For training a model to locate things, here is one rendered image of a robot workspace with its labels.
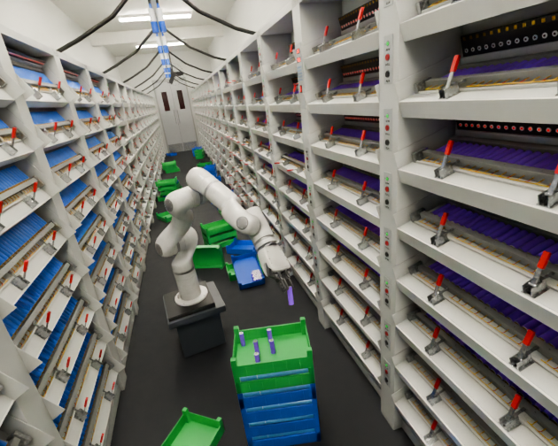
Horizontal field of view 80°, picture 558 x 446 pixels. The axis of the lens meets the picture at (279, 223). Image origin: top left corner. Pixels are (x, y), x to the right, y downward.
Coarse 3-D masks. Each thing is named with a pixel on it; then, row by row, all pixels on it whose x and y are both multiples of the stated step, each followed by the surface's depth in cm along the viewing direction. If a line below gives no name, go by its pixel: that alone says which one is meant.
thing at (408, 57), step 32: (384, 32) 91; (448, 32) 90; (416, 64) 90; (384, 96) 97; (416, 128) 96; (448, 128) 99; (384, 160) 104; (416, 192) 103; (384, 224) 112; (384, 352) 132; (384, 384) 138; (384, 416) 144
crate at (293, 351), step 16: (304, 320) 138; (256, 336) 141; (272, 336) 141; (288, 336) 140; (304, 336) 139; (240, 352) 135; (288, 352) 132; (304, 352) 131; (240, 368) 122; (256, 368) 122; (272, 368) 123; (288, 368) 123
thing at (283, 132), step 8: (296, 112) 220; (288, 120) 225; (296, 120) 220; (272, 128) 224; (280, 128) 224; (288, 128) 209; (296, 128) 198; (280, 136) 208; (288, 136) 199; (296, 136) 184; (288, 144) 199; (296, 144) 184
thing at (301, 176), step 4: (288, 148) 231; (292, 148) 232; (296, 148) 233; (280, 152) 231; (284, 152) 232; (288, 152) 233; (276, 156) 231; (280, 156) 232; (276, 160) 232; (280, 160) 231; (276, 164) 231; (280, 164) 223; (280, 168) 227; (284, 168) 214; (288, 168) 207; (292, 168) 203; (296, 168) 201; (288, 172) 210; (292, 172) 199; (296, 172) 195; (304, 172) 176; (292, 176) 204; (296, 176) 196; (300, 176) 186; (304, 176) 183; (300, 180) 190; (304, 180) 183
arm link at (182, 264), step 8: (192, 232) 183; (184, 240) 179; (192, 240) 182; (184, 248) 181; (192, 248) 184; (176, 256) 188; (184, 256) 184; (192, 256) 185; (176, 264) 182; (184, 264) 182; (192, 264) 187; (176, 272) 183; (184, 272) 183
